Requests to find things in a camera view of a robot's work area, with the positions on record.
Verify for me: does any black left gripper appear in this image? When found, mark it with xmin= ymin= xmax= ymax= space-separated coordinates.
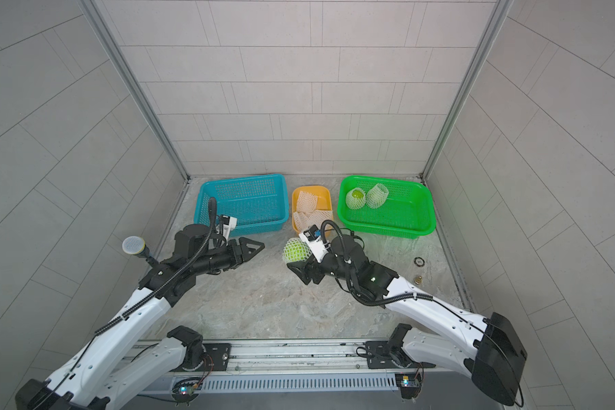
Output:
xmin=192 ymin=237 xmax=267 ymax=276

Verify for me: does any white foam net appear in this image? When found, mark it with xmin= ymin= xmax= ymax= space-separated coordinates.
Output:
xmin=366 ymin=183 xmax=389 ymax=209
xmin=282 ymin=236 xmax=314 ymax=265
xmin=345 ymin=187 xmax=367 ymax=210

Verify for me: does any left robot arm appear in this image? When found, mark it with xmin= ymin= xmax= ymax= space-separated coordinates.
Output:
xmin=15 ymin=197 xmax=265 ymax=409

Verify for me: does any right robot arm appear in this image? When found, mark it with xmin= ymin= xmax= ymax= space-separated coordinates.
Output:
xmin=283 ymin=220 xmax=528 ymax=408

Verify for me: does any pile of foam nets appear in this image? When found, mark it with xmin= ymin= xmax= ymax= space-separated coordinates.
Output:
xmin=293 ymin=190 xmax=333 ymax=232

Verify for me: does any teal plastic basket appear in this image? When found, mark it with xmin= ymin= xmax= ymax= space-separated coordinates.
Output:
xmin=194 ymin=174 xmax=290 ymax=236

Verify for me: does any yellow plastic tub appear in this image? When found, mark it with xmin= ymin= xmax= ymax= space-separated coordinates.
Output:
xmin=290 ymin=184 xmax=335 ymax=237

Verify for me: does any green plastic basket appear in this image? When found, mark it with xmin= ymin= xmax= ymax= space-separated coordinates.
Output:
xmin=338 ymin=175 xmax=437 ymax=239

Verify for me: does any right circuit board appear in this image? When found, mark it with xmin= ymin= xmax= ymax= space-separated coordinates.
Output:
xmin=395 ymin=372 xmax=424 ymax=400

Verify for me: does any circuit board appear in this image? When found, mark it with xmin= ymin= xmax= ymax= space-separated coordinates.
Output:
xmin=395 ymin=372 xmax=424 ymax=400
xmin=171 ymin=378 xmax=203 ymax=405

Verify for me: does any left circuit board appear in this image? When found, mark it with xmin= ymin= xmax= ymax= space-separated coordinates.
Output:
xmin=171 ymin=378 xmax=203 ymax=405

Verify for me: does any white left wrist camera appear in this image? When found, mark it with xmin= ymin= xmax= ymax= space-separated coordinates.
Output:
xmin=218 ymin=215 xmax=237 ymax=242

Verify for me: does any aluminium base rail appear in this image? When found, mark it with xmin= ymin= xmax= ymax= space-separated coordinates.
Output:
xmin=138 ymin=329 xmax=460 ymax=399

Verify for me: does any aluminium corner post left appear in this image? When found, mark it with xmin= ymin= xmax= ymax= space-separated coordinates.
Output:
xmin=78 ymin=0 xmax=191 ymax=183

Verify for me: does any aluminium corner post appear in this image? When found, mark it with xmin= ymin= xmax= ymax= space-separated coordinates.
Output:
xmin=78 ymin=0 xmax=191 ymax=183
xmin=420 ymin=0 xmax=513 ymax=184

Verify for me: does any aluminium corner post right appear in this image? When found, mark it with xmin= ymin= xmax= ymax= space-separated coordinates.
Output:
xmin=420 ymin=0 xmax=513 ymax=184

